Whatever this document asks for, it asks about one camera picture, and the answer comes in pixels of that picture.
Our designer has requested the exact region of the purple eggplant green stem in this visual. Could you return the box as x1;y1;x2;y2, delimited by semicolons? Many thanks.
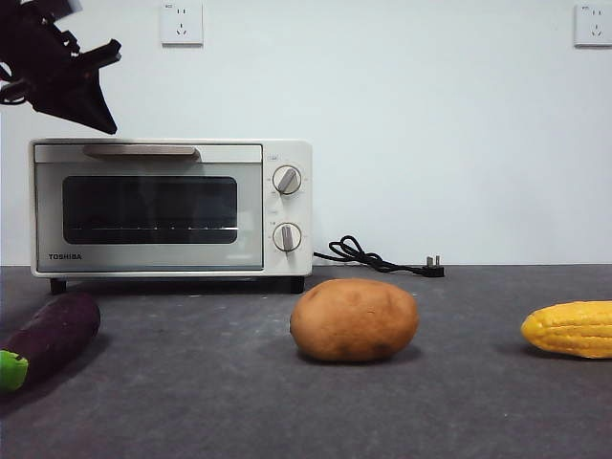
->
0;292;102;394

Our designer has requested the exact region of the white oven knob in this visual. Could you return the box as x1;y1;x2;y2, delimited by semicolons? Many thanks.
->
272;164;303;196
272;221;303;253

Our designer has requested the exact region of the white Toshiba toaster oven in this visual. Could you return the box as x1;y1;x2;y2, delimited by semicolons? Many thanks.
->
28;138;315;295

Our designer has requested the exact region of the brown potato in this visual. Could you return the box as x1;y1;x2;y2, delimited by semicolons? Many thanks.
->
290;278;420;362

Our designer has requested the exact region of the yellow corn cob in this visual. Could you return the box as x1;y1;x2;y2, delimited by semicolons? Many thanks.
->
519;300;612;360

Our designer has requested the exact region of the white wall socket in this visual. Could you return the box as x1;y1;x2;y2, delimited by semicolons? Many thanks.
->
161;2;205;48
574;3;612;49

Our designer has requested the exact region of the wire oven rack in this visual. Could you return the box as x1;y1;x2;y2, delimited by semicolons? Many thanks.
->
74;217;239;234

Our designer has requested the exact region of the black power cable with plug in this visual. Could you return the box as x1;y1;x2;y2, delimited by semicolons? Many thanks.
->
313;234;446;279

